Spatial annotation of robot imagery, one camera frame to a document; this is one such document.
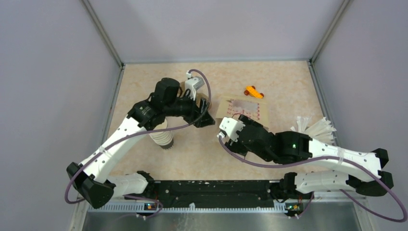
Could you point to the stack of paper cups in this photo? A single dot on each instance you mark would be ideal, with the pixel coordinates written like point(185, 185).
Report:
point(165, 139)

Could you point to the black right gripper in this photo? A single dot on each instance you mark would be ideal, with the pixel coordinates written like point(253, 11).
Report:
point(235, 145)

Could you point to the brown cardboard cup carrier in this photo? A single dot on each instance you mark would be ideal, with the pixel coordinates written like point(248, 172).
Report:
point(199, 95)

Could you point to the yellow toy brick car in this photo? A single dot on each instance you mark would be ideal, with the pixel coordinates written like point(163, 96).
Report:
point(251, 91)

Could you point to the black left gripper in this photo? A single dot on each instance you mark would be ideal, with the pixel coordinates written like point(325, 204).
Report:
point(195, 109)

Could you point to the pink paper gift bag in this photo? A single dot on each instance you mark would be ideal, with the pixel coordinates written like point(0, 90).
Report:
point(235, 105)

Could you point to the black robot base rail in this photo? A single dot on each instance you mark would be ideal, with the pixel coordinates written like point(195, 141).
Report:
point(219, 193)

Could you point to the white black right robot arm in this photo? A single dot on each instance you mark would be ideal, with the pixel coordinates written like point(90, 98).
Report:
point(345, 170)

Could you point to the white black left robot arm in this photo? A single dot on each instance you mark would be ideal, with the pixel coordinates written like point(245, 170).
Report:
point(91, 177)

